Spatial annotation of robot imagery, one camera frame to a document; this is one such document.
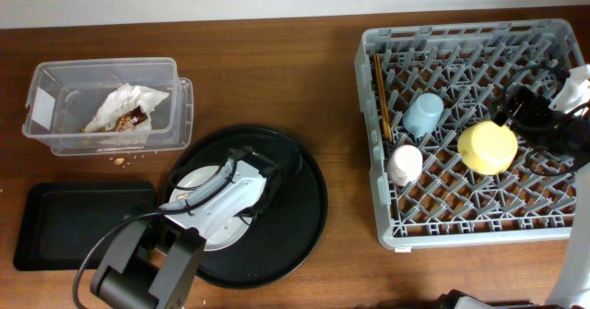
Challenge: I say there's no grey plate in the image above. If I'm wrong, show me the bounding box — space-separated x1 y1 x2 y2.
179 166 254 252

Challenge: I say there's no white tissue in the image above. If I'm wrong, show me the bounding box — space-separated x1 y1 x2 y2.
82 83 170 133

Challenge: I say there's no clear plastic bin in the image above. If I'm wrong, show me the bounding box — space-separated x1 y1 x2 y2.
22 57 195 156

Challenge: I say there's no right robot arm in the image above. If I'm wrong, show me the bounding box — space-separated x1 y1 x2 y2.
490 64 589 308

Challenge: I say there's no wooden chopstick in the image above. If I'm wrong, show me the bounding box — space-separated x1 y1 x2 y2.
372 52 391 142
376 52 394 143

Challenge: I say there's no round black serving tray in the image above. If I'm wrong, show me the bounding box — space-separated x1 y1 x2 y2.
171 125 328 289

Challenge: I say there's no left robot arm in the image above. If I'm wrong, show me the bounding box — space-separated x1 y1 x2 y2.
90 146 302 308

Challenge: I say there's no gold snack wrapper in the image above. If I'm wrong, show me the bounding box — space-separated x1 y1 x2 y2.
114 106 148 132

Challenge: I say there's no pink cup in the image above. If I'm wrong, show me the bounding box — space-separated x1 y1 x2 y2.
386 145 423 186

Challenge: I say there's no grey dishwasher rack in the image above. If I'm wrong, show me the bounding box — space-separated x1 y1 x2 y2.
354 19 584 251

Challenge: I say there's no yellow bowl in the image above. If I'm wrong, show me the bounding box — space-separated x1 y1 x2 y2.
457 121 518 175

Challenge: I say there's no black rectangular tray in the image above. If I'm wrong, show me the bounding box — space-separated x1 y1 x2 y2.
13 182 156 271

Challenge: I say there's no blue cup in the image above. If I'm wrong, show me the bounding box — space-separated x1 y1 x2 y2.
402 93 443 137

